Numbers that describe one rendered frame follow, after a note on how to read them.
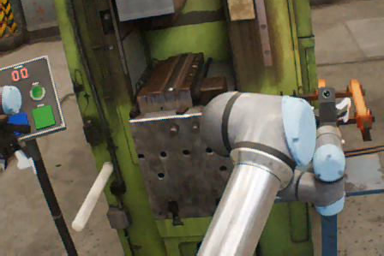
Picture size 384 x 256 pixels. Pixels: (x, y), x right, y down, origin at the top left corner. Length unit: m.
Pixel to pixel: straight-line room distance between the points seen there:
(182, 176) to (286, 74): 0.55
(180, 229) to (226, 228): 1.25
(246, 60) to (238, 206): 1.13
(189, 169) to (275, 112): 1.06
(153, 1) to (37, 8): 6.97
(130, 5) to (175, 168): 0.62
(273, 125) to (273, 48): 1.05
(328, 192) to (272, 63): 0.80
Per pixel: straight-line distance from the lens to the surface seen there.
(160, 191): 1.93
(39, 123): 1.80
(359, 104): 1.58
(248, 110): 0.86
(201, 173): 1.86
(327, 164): 1.13
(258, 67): 1.87
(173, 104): 1.81
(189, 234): 2.04
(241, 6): 1.79
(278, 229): 2.25
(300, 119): 0.82
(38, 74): 1.84
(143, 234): 2.35
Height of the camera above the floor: 1.60
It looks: 23 degrees down
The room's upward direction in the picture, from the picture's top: 11 degrees counter-clockwise
